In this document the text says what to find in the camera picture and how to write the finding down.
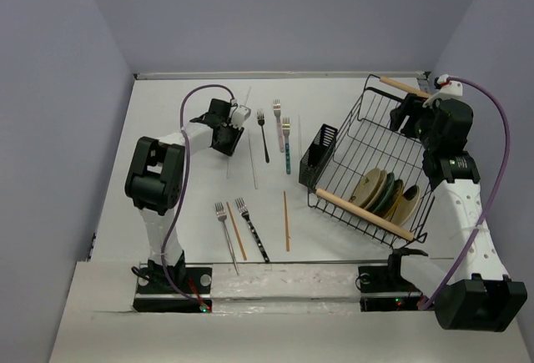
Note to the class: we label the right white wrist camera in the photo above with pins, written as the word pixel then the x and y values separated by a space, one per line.
pixel 446 88

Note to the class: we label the silver fork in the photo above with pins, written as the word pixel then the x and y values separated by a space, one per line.
pixel 222 217

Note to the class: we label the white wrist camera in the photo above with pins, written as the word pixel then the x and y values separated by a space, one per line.
pixel 239 116
pixel 446 88

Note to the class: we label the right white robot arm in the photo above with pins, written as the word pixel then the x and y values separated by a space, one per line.
pixel 476 293

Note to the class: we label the black dotted handle fork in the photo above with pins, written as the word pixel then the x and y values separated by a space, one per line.
pixel 244 212

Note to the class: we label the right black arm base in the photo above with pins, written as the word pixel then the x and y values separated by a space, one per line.
pixel 380 292

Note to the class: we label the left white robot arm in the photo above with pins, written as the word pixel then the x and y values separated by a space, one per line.
pixel 158 176

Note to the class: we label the wooden chopstick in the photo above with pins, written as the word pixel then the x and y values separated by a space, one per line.
pixel 287 227
pixel 236 231

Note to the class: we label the teal handled fork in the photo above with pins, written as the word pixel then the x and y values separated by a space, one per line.
pixel 286 134

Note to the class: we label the black metal fork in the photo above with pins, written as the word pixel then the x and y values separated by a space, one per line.
pixel 261 123

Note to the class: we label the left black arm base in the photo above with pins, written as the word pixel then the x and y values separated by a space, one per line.
pixel 154 294

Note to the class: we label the pink handled fork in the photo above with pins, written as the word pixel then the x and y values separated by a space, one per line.
pixel 277 113

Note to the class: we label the black utensil caddy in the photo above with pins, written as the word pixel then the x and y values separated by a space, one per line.
pixel 317 156

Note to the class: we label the black wire dish rack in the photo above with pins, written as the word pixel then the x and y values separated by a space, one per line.
pixel 364 142

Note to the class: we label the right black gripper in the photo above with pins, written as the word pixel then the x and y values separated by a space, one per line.
pixel 412 107

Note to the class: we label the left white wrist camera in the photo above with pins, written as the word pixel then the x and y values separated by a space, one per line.
pixel 239 116

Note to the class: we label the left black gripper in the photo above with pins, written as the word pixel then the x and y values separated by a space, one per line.
pixel 236 133

